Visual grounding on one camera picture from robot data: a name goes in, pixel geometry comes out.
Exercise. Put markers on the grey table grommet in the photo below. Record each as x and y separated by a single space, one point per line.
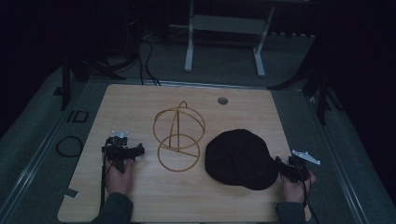
222 100

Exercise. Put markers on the person's left hand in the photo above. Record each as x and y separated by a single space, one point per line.
118 179

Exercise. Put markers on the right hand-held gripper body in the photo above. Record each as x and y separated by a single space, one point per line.
299 166

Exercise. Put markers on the person's right hand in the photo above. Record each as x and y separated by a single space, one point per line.
294 188

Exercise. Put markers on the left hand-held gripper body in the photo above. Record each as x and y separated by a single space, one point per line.
116 149

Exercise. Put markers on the black cap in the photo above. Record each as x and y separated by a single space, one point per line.
241 158

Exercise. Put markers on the white metal stand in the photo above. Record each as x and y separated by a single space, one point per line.
225 37

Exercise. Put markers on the black tripod stand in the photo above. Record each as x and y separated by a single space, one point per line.
81 71
314 90

